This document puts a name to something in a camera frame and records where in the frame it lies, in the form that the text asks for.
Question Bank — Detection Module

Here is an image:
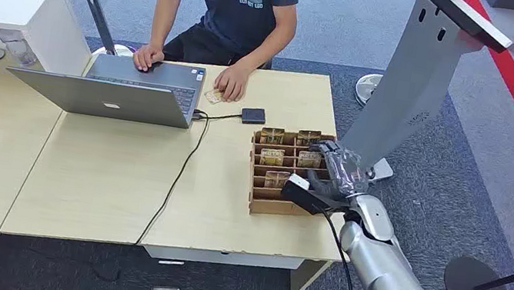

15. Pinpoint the white round floor base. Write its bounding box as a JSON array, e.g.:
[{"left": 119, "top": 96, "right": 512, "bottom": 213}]
[{"left": 351, "top": 70, "right": 386, "bottom": 111}]

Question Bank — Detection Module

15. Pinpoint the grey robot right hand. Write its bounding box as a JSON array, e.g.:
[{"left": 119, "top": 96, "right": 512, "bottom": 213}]
[{"left": 302, "top": 138, "right": 376, "bottom": 205}]

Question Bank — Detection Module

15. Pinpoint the clear plastic piece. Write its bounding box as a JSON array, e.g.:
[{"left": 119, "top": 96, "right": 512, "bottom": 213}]
[{"left": 0, "top": 26, "right": 42, "bottom": 68}]

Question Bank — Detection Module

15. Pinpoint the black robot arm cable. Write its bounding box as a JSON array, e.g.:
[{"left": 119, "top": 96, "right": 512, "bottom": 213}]
[{"left": 309, "top": 208, "right": 385, "bottom": 290}]

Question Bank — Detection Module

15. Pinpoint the black square card reader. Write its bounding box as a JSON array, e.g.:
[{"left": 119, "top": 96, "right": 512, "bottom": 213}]
[{"left": 239, "top": 105, "right": 269, "bottom": 128}]

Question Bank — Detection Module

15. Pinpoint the person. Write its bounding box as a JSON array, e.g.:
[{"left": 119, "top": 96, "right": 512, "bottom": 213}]
[{"left": 146, "top": 0, "right": 302, "bottom": 82}]

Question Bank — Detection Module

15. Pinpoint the short black reader cable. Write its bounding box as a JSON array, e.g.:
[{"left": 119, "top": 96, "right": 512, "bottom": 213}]
[{"left": 191, "top": 106, "right": 244, "bottom": 128}]

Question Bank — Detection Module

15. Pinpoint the gold printed card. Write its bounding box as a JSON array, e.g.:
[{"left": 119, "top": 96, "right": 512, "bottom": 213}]
[
  {"left": 258, "top": 146, "right": 285, "bottom": 169},
  {"left": 258, "top": 125, "right": 286, "bottom": 148},
  {"left": 263, "top": 168, "right": 292, "bottom": 191},
  {"left": 294, "top": 128, "right": 323, "bottom": 150},
  {"left": 202, "top": 86, "right": 226, "bottom": 108},
  {"left": 295, "top": 149, "right": 323, "bottom": 172}
]

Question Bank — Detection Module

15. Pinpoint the long black cable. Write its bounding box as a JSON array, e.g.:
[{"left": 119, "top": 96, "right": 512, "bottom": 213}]
[{"left": 133, "top": 106, "right": 212, "bottom": 256}]

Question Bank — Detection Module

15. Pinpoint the person's left hand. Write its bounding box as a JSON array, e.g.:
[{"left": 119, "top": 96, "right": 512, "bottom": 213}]
[{"left": 209, "top": 60, "right": 253, "bottom": 107}]

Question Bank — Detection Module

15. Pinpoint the grey kiosk stand with screen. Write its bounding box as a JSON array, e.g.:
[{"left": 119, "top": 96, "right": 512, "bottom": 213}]
[{"left": 334, "top": 0, "right": 514, "bottom": 207}]

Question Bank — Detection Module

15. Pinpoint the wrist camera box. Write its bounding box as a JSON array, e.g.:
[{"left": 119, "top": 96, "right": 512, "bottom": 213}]
[{"left": 276, "top": 171, "right": 353, "bottom": 221}]

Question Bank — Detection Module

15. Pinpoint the grey laptop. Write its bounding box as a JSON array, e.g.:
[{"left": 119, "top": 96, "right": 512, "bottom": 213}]
[{"left": 1, "top": 37, "right": 209, "bottom": 134}]

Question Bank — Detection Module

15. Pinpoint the person's right hand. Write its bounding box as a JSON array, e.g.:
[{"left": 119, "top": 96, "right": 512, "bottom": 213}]
[{"left": 130, "top": 40, "right": 168, "bottom": 76}]

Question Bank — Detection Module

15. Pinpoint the wooden card holder rack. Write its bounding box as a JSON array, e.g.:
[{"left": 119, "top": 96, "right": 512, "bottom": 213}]
[{"left": 239, "top": 122, "right": 358, "bottom": 229}]

